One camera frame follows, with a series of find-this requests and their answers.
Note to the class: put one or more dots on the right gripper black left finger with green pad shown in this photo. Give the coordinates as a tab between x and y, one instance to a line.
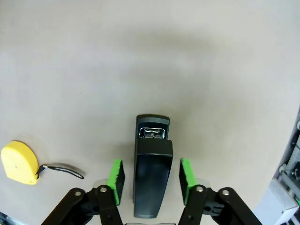
114	180

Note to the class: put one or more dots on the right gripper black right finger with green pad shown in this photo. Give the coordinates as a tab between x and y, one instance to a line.
187	178

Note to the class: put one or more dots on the black stapler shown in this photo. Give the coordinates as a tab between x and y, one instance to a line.
152	173

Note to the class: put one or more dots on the yellow tape measure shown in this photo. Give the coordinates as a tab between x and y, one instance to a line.
18	162

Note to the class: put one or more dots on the grey metal frame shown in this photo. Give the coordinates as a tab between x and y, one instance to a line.
289	168

